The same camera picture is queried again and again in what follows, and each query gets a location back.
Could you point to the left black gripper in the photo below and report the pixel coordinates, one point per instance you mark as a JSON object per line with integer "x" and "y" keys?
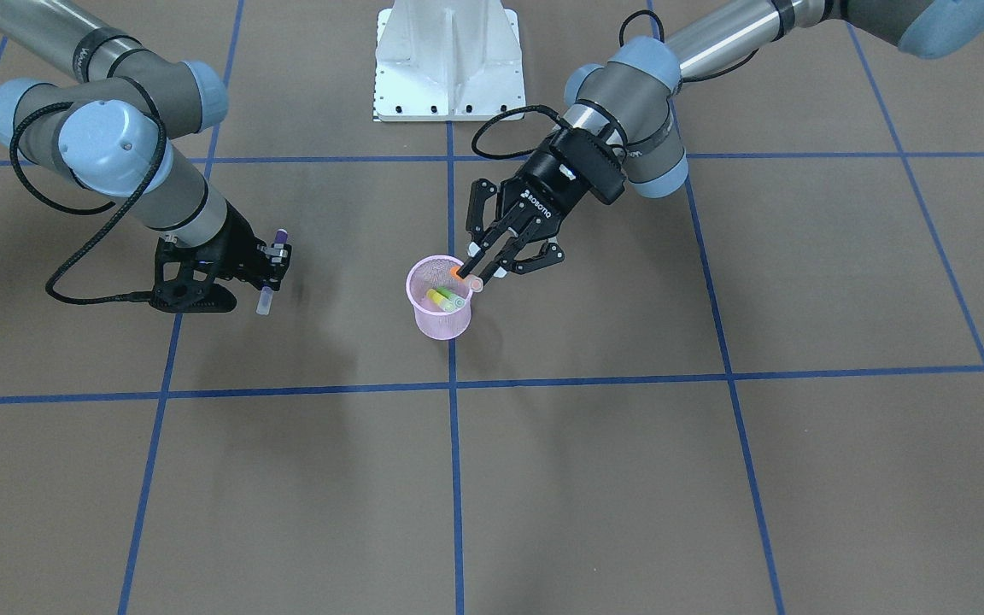
{"x": 546, "y": 184}

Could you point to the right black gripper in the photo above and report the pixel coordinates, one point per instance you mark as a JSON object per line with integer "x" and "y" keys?
{"x": 240, "y": 245}

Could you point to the purple highlighter pen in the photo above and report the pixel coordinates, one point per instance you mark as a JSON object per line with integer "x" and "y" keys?
{"x": 277, "y": 257}

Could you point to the yellow highlighter pen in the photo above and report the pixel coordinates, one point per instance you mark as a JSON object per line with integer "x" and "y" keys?
{"x": 440, "y": 301}

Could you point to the green highlighter pen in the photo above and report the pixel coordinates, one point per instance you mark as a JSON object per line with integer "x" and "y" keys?
{"x": 458, "y": 300}

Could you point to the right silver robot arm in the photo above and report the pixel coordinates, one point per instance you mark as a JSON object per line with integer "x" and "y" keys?
{"x": 106, "y": 145}

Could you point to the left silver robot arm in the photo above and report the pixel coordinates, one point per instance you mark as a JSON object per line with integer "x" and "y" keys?
{"x": 618, "y": 130}

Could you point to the pink plastic pen holder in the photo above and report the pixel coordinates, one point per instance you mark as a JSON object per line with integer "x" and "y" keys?
{"x": 433, "y": 273}

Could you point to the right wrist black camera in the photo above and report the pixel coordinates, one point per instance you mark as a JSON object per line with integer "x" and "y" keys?
{"x": 184, "y": 279}

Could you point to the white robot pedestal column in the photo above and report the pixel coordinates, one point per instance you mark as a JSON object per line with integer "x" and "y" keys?
{"x": 447, "y": 61}

